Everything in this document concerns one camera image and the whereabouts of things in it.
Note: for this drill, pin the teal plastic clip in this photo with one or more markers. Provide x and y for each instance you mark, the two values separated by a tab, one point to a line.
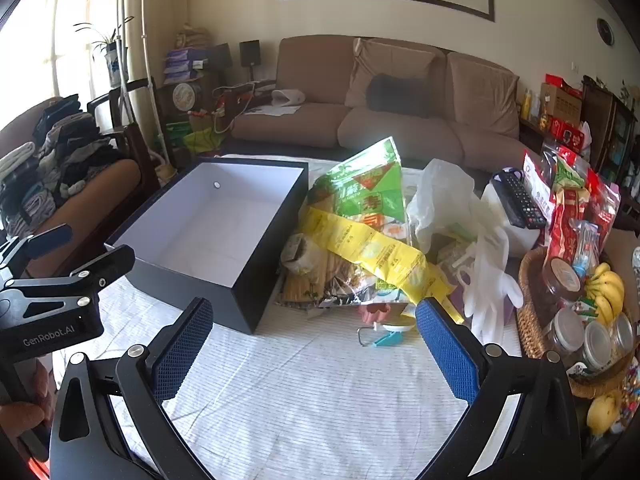
387	339

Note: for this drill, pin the pink gauze pouch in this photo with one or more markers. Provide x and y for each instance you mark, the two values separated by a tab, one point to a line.
375	314

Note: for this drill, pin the black remote control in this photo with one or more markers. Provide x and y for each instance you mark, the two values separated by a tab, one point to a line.
520	200

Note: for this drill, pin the white curved device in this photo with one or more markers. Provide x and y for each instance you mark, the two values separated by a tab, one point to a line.
289	97

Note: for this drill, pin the dark wooden chair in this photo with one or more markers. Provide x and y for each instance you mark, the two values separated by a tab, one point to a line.
142	145

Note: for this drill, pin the dark red snack packet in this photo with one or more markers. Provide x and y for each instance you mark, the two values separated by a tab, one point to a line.
602	205

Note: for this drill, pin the brown-filled plastic jar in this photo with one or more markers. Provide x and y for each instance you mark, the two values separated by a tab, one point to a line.
562	282

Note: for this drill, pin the round wall clock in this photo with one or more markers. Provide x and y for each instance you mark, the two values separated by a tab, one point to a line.
605	31

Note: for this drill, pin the wicker basket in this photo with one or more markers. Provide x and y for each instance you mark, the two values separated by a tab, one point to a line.
530	325

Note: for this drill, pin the brown sofa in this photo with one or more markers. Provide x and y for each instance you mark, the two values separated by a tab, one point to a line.
300	125

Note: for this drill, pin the potted plant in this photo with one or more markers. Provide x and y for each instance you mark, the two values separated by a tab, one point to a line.
112	57

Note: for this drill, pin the dark grey fuzzy pillow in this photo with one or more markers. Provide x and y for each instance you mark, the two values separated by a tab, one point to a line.
400	95

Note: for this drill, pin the red white snack packet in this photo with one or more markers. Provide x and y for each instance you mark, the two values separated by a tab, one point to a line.
537	175

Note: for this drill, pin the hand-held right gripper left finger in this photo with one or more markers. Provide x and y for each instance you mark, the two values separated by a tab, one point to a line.
182	350

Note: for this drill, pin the stack of purple packs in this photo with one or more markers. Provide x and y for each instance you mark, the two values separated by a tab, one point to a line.
182	66

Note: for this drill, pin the banana bunch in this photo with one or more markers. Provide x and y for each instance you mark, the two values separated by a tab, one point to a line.
607	285

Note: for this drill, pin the brown cardboard box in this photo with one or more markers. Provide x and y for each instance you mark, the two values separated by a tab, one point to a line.
560	102

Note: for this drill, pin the brown armchair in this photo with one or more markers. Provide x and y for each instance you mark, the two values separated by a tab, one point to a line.
115	185

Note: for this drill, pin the green sushi kit packet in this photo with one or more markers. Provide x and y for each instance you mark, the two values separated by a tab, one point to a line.
370	185

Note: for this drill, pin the clear packed label roll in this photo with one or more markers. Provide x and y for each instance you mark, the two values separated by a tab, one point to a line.
302	255

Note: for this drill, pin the yellow fruit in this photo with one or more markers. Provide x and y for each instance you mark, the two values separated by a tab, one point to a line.
604	412

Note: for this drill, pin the red gift box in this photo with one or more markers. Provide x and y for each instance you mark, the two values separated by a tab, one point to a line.
567	132

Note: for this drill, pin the yellow-green bag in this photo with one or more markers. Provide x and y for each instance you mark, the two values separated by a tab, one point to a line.
202	140

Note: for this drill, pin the round decorated tin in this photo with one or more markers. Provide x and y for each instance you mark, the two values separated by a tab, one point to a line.
186	96

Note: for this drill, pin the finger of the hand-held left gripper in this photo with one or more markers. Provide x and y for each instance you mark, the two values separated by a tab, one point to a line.
112	262
50	238

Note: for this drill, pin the tan back cushion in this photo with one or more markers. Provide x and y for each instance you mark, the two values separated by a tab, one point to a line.
390	62

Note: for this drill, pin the white garment steamer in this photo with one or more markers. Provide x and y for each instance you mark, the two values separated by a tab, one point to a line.
145	60

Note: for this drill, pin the black speaker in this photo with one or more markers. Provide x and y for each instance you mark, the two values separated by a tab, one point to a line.
249	53

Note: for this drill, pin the pile of clothes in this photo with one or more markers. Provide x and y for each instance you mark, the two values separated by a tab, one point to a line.
65	160

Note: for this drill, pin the white plastic bag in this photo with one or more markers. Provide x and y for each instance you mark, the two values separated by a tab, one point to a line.
440	195

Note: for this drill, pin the glass jar silver lid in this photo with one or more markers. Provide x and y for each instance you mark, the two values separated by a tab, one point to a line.
597	345
623	334
567	332

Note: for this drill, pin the black storage box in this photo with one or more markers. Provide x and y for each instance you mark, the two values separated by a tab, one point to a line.
225	305

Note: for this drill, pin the person's left hand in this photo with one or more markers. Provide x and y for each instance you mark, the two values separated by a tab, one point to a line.
17	417

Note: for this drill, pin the yellow printed plastic bag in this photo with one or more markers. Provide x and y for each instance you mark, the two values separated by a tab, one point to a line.
380	250

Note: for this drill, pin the yellow bottle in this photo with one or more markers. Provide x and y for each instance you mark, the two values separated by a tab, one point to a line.
526	105

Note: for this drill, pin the dark wooden cabinet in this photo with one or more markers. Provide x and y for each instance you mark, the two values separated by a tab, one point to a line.
610	130

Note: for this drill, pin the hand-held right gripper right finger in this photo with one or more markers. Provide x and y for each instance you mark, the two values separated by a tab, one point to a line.
445	355

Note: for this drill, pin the white papers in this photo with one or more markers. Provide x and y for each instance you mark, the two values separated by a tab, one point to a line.
277	109

